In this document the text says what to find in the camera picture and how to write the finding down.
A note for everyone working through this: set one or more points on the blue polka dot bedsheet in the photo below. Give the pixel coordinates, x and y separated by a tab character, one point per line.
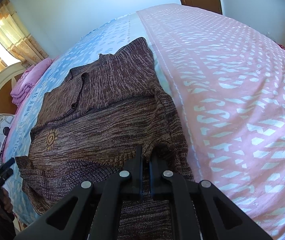
228	83

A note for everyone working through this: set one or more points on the folded purple blanket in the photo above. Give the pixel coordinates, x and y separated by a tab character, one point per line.
28	80

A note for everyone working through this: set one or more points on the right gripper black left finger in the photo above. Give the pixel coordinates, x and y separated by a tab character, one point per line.
91	211

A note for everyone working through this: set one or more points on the beige patterned curtain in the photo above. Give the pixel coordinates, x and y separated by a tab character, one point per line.
16	38

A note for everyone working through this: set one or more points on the person's left hand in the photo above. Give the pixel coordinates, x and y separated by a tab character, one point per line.
6	206

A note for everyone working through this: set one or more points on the brown knitted sweater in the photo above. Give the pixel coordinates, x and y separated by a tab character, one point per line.
92	123

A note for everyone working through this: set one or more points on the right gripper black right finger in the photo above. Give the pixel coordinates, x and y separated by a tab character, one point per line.
198	210

